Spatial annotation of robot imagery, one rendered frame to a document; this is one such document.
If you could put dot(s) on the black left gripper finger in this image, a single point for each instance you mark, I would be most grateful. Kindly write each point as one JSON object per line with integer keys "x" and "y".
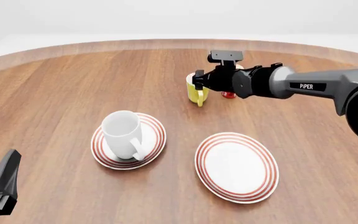
{"x": 6, "y": 173}

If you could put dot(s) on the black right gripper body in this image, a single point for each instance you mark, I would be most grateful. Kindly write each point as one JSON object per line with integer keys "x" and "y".
{"x": 219, "y": 78}

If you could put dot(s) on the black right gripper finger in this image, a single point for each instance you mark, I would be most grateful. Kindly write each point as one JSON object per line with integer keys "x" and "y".
{"x": 197, "y": 84}
{"x": 199, "y": 73}

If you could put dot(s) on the yellow and white mug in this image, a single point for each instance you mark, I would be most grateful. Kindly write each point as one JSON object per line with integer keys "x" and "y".
{"x": 196, "y": 95}

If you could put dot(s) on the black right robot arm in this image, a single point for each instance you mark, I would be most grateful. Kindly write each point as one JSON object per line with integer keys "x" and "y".
{"x": 309, "y": 84}

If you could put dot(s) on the small flat plate on stalk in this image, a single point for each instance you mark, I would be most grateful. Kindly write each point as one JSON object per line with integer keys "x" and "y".
{"x": 225, "y": 56}

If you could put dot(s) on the white plate with red rings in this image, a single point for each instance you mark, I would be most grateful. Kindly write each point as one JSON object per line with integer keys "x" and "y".
{"x": 154, "y": 133}
{"x": 236, "y": 166}

